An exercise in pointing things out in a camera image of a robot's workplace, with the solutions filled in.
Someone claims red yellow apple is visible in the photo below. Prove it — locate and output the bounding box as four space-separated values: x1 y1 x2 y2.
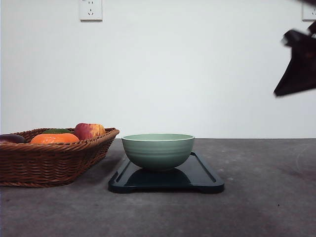
75 123 106 139

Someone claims white wall socket right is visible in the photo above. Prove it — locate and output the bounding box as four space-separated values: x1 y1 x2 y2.
301 1 316 25

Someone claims brown wicker basket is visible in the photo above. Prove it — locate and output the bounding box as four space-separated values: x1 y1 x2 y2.
0 128 119 188

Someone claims orange fruit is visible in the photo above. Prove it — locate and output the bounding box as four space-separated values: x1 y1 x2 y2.
31 133 80 144

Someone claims white wall socket left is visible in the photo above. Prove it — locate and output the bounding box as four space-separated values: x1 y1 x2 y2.
79 0 103 24

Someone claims white wall socket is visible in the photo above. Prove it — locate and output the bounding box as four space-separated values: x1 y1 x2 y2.
301 1 316 25
79 0 103 24

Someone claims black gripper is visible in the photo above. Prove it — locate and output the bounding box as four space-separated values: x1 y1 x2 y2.
274 21 316 96

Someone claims dark rectangular tray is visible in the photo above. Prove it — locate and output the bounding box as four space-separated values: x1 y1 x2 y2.
109 152 224 194

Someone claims green ceramic bowl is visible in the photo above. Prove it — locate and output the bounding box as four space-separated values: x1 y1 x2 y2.
122 133 195 170

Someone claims green avocado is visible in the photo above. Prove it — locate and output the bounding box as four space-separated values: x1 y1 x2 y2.
43 128 71 134

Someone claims dark red apple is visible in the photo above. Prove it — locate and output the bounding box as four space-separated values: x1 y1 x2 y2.
0 134 25 143

